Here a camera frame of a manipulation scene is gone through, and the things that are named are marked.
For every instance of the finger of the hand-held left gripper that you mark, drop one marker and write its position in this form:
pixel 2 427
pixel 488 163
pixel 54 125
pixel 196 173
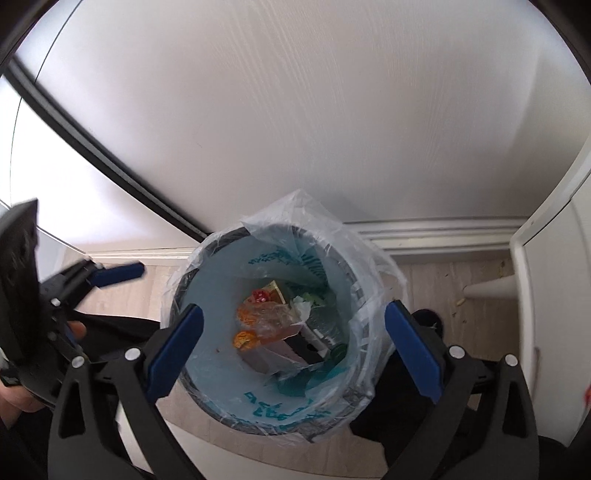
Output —
pixel 117 274

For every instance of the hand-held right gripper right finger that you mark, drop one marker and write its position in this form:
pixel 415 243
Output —
pixel 413 350

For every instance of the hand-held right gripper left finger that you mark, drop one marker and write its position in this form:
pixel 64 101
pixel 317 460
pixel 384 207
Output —
pixel 178 350

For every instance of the trash bin with plastic liner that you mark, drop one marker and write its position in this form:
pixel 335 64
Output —
pixel 217 295

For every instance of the orange peel pieces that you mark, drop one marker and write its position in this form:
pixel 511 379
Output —
pixel 244 313

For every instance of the red white round wrapper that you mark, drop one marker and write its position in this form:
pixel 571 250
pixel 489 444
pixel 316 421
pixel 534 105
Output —
pixel 262 295

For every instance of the clear plastic bag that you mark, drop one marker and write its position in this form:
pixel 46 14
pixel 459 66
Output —
pixel 277 323

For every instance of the grey round trash bin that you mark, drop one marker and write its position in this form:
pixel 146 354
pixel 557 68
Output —
pixel 332 422

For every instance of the person's left hand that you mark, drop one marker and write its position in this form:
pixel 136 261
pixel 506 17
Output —
pixel 18 404

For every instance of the dark green scrap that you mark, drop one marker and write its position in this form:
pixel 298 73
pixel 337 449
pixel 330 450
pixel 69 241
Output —
pixel 339 351

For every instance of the black door frame strip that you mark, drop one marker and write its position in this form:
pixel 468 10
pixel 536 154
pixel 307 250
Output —
pixel 115 170

